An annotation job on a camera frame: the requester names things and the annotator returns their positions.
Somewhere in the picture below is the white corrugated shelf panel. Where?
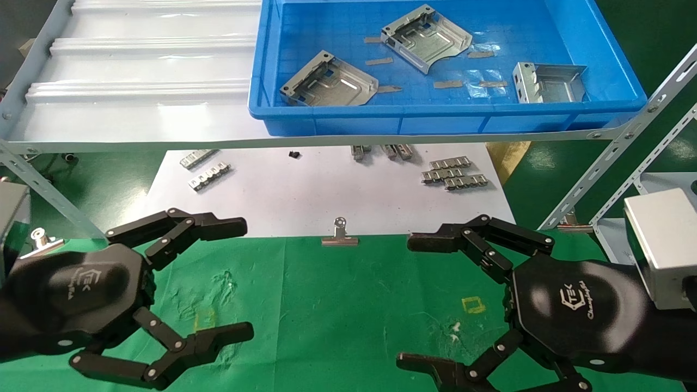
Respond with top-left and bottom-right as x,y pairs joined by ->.
8,0 -> 273,143

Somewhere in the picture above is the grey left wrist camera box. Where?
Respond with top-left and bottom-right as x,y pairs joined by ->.
0,182 -> 32,275

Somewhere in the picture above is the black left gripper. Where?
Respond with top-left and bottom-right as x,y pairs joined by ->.
0,208 -> 255,390

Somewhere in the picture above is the silver binder clip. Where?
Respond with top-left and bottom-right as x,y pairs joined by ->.
19,228 -> 65,259
557,210 -> 594,234
321,217 -> 360,247

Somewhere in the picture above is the brown cardboard piece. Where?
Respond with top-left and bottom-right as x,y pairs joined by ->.
486,142 -> 531,186

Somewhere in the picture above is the clear plastic film scrap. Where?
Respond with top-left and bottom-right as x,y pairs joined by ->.
466,84 -> 513,99

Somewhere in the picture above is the grey side shelving unit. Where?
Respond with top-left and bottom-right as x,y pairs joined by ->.
591,106 -> 697,267

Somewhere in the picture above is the white paper sheet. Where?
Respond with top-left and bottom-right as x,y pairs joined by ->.
139,143 -> 518,238

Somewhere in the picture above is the blue plastic bin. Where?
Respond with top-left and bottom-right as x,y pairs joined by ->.
248,0 -> 649,137

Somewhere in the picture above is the metal bracket with curved flange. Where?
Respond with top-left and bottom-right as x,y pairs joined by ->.
380,4 -> 473,75

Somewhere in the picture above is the flat metal bracket plate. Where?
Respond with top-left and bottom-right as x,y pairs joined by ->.
279,50 -> 379,107

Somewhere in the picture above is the green cloth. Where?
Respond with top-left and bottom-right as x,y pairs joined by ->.
0,231 -> 687,392

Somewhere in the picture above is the folded metal bracket box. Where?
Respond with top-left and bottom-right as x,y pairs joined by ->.
513,62 -> 588,104

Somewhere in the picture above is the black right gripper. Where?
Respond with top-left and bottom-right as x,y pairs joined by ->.
396,214 -> 671,392

